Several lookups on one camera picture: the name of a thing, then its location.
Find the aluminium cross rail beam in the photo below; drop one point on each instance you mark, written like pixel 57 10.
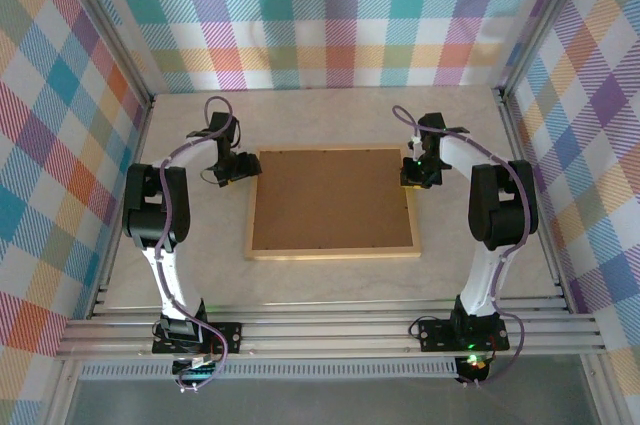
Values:
pixel 325 335

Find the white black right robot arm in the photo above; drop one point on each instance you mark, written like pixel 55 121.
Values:
pixel 482 285

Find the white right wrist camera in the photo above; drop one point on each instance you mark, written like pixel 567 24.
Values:
pixel 415 146

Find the light wooden picture frame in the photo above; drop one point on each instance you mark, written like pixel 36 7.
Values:
pixel 330 253

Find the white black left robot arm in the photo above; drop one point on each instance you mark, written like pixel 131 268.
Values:
pixel 170 275

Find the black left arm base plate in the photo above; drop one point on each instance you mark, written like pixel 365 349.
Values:
pixel 237 331

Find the aluminium left corner post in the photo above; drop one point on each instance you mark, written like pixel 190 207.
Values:
pixel 102 20

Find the aluminium right corner post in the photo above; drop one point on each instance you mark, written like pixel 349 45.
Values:
pixel 544 20

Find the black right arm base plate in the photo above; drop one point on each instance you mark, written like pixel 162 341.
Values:
pixel 432 337

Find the aluminium corner post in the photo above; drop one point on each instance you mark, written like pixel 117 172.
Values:
pixel 544 20
pixel 102 20

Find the aluminium right side rail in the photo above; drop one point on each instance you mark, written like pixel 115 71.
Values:
pixel 532 145

